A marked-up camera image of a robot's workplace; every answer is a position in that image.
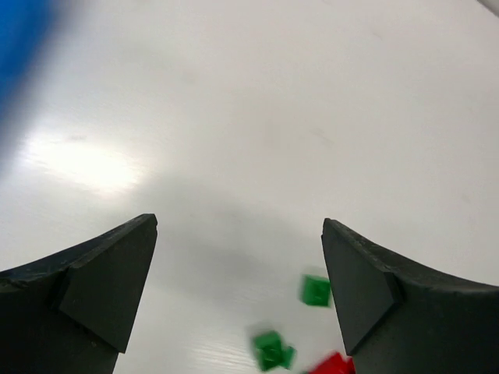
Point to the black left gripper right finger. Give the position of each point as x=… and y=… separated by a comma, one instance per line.
x=399, y=316

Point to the red lego brick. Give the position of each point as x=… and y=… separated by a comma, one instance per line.
x=336, y=363

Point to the green square lego brick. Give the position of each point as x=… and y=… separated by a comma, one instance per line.
x=315, y=291

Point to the blue plastic divided bin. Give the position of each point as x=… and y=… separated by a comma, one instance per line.
x=29, y=30

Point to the green lego plate piece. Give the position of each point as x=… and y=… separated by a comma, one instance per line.
x=270, y=351

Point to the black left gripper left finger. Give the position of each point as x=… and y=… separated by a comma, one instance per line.
x=73, y=311

